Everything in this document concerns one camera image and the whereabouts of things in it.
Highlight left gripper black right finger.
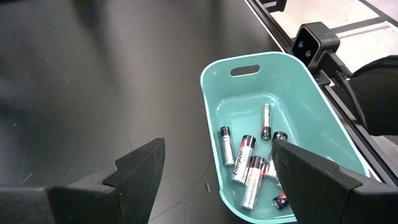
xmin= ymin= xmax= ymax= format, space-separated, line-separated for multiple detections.
xmin=271 ymin=138 xmax=398 ymax=224

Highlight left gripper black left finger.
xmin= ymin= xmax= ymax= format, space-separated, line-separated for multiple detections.
xmin=0 ymin=137 xmax=166 ymax=224

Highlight large silver black Energizer battery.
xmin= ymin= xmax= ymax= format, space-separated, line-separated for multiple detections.
xmin=240 ymin=155 xmax=267 ymax=211
xmin=272 ymin=192 xmax=290 ymax=210
xmin=264 ymin=131 xmax=289 ymax=182
xmin=230 ymin=134 xmax=257 ymax=185

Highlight slim silver black Energizer battery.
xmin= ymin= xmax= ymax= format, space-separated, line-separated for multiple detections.
xmin=220 ymin=125 xmax=236 ymax=167
xmin=261 ymin=103 xmax=272 ymax=141

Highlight teal plastic bin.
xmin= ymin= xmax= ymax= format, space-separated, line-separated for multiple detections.
xmin=200 ymin=51 xmax=371 ymax=224

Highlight black rounded chair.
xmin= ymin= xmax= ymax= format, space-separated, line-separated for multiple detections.
xmin=350 ymin=55 xmax=398 ymax=137

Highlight black table edge rail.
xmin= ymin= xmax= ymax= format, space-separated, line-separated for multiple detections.
xmin=244 ymin=0 xmax=398 ymax=188

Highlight black camera cable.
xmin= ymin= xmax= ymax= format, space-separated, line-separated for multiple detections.
xmin=325 ymin=51 xmax=369 ymax=129

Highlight black cube camera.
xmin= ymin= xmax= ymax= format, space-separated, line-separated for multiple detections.
xmin=290 ymin=21 xmax=341 ymax=68

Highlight black rail bracket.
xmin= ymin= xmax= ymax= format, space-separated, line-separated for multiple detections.
xmin=259 ymin=0 xmax=289 ymax=13

